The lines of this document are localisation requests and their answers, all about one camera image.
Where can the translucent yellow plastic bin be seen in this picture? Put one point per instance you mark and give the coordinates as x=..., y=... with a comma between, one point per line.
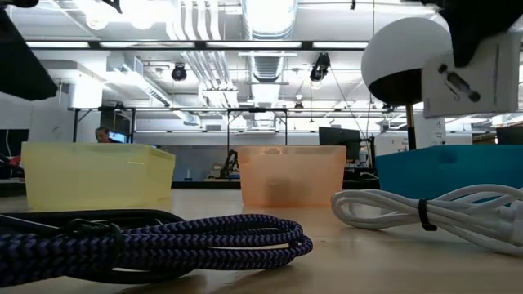
x=98, y=175

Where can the black overhead frame beam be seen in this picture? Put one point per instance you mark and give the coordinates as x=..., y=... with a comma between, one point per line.
x=200, y=45

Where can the person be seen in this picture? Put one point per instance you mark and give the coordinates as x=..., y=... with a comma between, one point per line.
x=102, y=134

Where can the lit blue screen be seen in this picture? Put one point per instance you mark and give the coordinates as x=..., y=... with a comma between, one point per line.
x=118, y=136

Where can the black ceiling spotlight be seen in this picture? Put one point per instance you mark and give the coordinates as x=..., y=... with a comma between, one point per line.
x=320, y=67
x=178, y=72

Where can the teal plastic bin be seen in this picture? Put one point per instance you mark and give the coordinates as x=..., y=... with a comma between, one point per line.
x=449, y=171

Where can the white cardboard box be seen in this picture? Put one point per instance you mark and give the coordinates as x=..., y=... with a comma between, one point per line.
x=490, y=85

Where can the silver ventilation duct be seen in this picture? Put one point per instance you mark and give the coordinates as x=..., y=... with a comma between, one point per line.
x=267, y=24

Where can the black computer monitor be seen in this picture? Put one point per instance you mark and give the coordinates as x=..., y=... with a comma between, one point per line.
x=339, y=139

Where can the translucent orange plastic bin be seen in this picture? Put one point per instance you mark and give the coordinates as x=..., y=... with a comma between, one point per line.
x=294, y=171

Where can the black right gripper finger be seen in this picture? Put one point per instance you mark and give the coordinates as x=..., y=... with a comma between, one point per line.
x=478, y=24

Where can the black background robot arm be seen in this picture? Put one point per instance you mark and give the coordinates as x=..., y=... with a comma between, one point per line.
x=229, y=165

